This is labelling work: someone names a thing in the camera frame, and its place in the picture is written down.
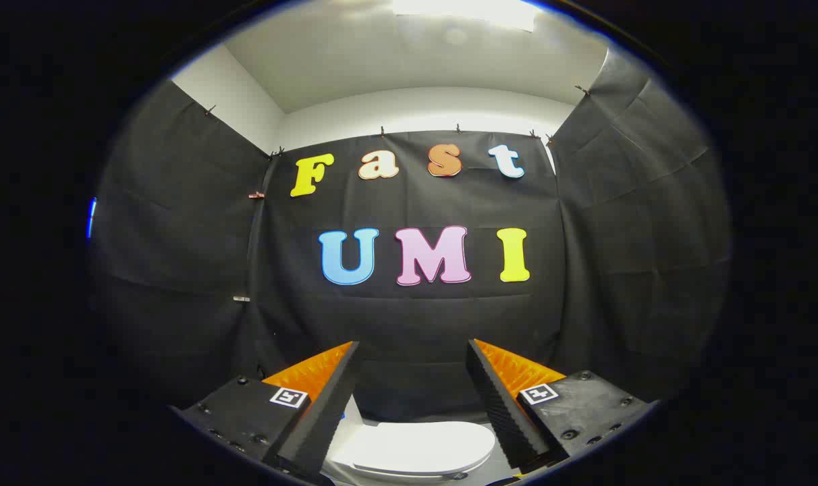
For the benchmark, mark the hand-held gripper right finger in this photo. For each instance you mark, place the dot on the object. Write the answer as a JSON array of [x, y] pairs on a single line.
[[497, 405]]

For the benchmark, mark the black backdrop cloth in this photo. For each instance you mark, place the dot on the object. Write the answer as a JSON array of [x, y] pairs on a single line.
[[416, 317]]

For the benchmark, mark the white toilet tank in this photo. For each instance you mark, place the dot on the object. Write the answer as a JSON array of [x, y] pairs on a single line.
[[351, 413]]

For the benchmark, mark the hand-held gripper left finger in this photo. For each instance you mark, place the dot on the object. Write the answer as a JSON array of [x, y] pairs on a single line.
[[328, 412]]

